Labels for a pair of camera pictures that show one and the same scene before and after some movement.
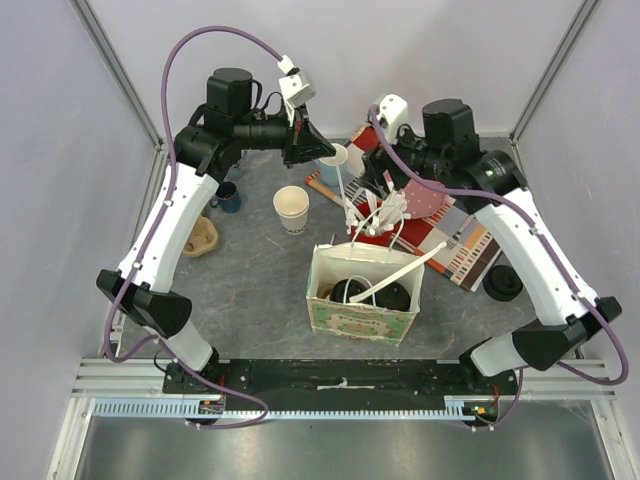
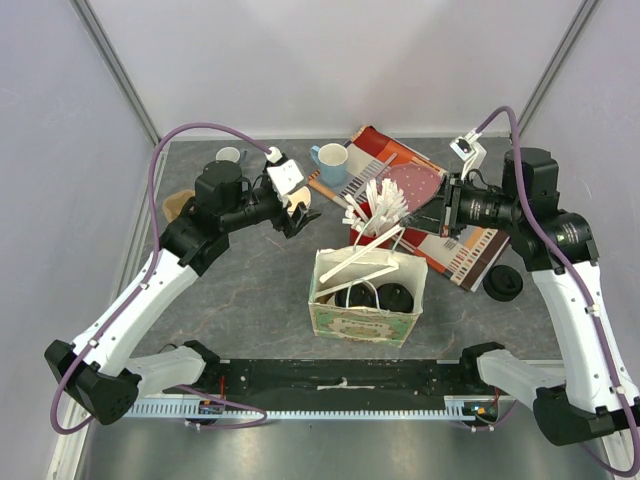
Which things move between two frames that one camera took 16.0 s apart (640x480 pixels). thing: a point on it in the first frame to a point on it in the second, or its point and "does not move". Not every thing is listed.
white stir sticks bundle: x=372 y=217 does not move
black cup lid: x=502 y=283 does not move
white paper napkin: x=346 y=208 to x=399 y=228
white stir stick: x=396 y=273 to x=365 y=277
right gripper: x=379 y=168 to x=447 y=207
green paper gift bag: x=363 y=292 does not move
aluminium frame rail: x=94 y=29 does not move
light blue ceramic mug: x=329 y=165 does not move
